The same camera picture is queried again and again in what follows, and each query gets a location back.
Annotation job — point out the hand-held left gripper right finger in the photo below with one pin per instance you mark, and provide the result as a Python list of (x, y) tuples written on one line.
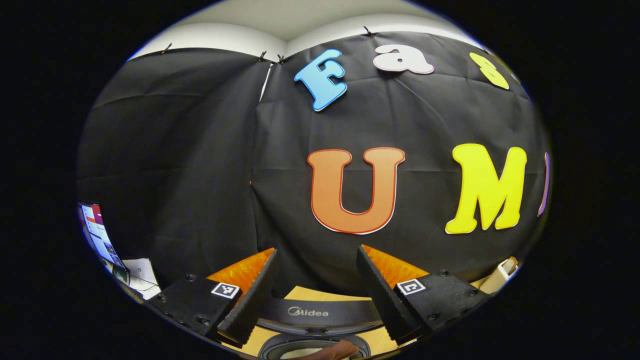
[(380, 300)]

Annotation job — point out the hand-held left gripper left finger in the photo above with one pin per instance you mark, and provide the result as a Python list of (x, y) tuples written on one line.
[(255, 300)]

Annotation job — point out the silver black rice cooker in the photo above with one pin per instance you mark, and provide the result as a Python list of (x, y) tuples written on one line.
[(320, 322)]

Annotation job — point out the white side table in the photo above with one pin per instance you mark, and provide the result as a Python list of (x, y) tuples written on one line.
[(142, 277)]

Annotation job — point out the white toaster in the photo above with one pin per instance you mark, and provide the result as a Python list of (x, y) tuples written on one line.
[(497, 277)]

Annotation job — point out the black backdrop cloth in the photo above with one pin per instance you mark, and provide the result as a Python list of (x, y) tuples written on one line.
[(200, 175)]

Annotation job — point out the computer monitor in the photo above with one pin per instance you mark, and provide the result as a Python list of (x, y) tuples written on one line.
[(100, 235)]

